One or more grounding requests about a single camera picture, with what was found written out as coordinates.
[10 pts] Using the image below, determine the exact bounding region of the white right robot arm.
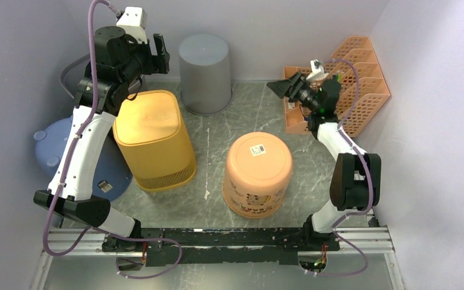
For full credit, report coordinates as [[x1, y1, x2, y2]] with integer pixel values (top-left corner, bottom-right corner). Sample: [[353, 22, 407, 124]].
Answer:
[[267, 73, 381, 250]]

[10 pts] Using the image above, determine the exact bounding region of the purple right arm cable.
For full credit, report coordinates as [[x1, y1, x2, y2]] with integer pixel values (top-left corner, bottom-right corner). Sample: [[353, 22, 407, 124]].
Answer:
[[304, 58, 376, 278]]

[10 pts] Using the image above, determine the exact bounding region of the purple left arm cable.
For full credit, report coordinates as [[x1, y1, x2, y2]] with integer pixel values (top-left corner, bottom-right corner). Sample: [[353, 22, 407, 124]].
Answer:
[[42, 0, 184, 280]]

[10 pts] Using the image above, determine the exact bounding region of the orange plastic file organizer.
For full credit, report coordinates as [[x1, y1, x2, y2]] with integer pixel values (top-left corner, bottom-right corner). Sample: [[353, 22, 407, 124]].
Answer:
[[282, 36, 392, 138]]

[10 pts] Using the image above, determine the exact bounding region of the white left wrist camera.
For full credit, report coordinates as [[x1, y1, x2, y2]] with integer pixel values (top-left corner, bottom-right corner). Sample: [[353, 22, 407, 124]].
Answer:
[[116, 7, 149, 44]]

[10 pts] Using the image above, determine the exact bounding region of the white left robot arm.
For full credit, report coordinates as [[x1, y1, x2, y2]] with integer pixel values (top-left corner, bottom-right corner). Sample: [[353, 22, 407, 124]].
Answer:
[[33, 26, 170, 251]]

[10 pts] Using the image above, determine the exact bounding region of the yellow mesh plastic bin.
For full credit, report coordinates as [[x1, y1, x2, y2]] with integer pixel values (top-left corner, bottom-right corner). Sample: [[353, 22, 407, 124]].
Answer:
[[112, 90, 197, 192]]

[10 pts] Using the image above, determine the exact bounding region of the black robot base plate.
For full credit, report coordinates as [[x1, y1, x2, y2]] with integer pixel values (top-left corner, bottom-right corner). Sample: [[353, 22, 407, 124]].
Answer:
[[101, 227, 340, 266]]

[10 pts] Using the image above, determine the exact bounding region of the orange plastic bin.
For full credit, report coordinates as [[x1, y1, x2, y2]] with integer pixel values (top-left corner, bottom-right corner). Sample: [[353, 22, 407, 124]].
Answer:
[[222, 132, 294, 219]]

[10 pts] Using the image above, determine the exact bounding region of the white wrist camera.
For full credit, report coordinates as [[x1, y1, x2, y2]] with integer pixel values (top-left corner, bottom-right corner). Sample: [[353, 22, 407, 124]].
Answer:
[[116, 7, 149, 44], [306, 59, 327, 82]]

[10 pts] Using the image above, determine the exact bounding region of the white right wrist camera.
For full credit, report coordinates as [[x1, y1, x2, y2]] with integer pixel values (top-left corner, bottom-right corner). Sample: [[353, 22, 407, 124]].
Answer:
[[306, 59, 327, 82]]

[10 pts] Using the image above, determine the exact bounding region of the blue plastic bin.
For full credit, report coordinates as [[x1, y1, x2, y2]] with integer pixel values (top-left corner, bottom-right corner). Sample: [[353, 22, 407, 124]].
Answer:
[[33, 117, 132, 201]]

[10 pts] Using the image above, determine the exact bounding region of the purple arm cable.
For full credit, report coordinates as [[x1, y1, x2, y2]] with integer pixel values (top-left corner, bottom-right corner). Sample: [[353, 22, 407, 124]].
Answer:
[[304, 58, 376, 278], [42, 0, 184, 280]]

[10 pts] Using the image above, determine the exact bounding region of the aluminium frame rail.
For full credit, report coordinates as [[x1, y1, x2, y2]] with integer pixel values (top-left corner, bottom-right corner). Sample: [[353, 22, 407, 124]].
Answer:
[[30, 140, 407, 290]]

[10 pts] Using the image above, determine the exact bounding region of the dark grey ribbed bin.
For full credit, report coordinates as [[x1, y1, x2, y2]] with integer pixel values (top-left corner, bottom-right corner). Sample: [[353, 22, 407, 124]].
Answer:
[[60, 54, 90, 99]]

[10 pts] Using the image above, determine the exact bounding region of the light grey plastic bin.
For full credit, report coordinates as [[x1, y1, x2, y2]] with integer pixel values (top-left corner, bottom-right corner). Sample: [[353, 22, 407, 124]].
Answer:
[[178, 33, 232, 115]]

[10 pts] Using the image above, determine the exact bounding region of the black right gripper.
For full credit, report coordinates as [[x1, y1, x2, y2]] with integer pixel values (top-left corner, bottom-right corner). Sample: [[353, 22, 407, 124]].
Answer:
[[266, 71, 320, 113]]

